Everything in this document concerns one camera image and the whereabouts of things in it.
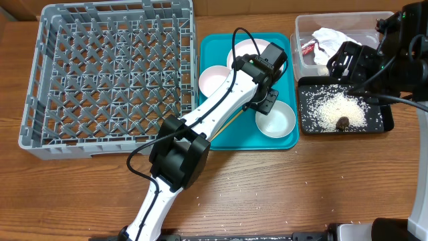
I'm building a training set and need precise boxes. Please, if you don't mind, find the grey bowl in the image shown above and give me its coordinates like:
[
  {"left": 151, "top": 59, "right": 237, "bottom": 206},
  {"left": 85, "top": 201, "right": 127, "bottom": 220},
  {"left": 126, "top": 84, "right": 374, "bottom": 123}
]
[{"left": 255, "top": 101, "right": 296, "bottom": 139}]

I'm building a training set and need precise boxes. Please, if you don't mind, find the white napkin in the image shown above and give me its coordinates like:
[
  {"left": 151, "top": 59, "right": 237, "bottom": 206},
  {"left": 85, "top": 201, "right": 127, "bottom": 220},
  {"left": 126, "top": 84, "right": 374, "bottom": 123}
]
[{"left": 312, "top": 27, "right": 360, "bottom": 66}]

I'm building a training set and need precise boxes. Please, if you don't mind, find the white rice pile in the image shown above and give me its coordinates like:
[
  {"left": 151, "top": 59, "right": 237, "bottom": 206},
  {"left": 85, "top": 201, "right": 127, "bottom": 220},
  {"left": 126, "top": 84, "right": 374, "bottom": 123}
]
[{"left": 304, "top": 84, "right": 382, "bottom": 132}]

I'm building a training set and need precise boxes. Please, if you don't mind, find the red snack wrapper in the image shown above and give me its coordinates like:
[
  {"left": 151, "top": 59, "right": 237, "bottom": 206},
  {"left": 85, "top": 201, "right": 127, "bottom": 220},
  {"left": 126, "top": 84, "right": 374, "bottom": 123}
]
[{"left": 301, "top": 39, "right": 318, "bottom": 56}]

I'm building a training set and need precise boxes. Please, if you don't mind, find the brown food scrap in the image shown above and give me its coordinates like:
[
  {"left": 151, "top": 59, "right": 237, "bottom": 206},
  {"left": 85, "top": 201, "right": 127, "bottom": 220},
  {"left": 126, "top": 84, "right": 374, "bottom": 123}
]
[{"left": 336, "top": 116, "right": 350, "bottom": 131}]

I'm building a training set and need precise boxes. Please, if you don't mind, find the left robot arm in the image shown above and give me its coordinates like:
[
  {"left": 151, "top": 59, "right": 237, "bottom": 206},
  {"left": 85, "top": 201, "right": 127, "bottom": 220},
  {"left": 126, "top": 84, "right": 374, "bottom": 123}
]
[{"left": 118, "top": 43, "right": 288, "bottom": 240}]

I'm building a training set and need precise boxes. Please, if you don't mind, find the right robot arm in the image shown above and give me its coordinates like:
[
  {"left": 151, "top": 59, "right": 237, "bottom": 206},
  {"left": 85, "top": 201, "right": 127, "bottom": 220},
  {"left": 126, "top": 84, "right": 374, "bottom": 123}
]
[{"left": 327, "top": 1, "right": 427, "bottom": 240}]

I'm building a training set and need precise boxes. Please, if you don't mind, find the grey dishwasher rack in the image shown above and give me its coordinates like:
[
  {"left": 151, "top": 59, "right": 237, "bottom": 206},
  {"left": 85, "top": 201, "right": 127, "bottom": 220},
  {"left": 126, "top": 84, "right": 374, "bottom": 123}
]
[{"left": 18, "top": 0, "right": 199, "bottom": 160}]

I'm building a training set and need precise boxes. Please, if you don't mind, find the upper wooden chopstick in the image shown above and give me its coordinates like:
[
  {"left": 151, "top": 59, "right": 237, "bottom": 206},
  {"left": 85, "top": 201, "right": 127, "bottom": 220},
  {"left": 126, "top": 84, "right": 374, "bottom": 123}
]
[{"left": 211, "top": 110, "right": 244, "bottom": 141}]

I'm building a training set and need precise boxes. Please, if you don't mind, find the teal plastic tray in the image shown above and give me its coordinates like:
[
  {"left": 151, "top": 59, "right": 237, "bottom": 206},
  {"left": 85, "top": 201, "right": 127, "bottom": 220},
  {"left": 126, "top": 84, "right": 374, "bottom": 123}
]
[{"left": 200, "top": 32, "right": 300, "bottom": 151}]

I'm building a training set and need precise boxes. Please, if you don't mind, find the clear plastic bin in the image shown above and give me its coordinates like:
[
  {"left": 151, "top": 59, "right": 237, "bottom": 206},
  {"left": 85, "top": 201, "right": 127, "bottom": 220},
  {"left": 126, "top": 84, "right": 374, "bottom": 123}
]
[{"left": 290, "top": 11, "right": 393, "bottom": 80}]

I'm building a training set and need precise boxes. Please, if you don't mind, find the black plastic tray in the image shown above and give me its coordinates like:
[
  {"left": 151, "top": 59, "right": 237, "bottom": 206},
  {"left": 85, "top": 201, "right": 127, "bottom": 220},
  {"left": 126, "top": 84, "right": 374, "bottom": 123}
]
[{"left": 297, "top": 76, "right": 395, "bottom": 135}]

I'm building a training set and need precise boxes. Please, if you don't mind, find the white flat plate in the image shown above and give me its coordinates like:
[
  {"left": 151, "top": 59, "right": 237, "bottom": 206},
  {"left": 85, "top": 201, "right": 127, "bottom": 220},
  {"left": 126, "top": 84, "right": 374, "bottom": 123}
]
[{"left": 227, "top": 39, "right": 270, "bottom": 70}]

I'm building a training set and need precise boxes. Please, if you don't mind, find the small white bowl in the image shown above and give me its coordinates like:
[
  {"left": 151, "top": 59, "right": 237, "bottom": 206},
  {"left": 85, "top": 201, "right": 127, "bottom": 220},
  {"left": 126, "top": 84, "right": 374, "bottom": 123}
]
[{"left": 199, "top": 66, "right": 231, "bottom": 98}]

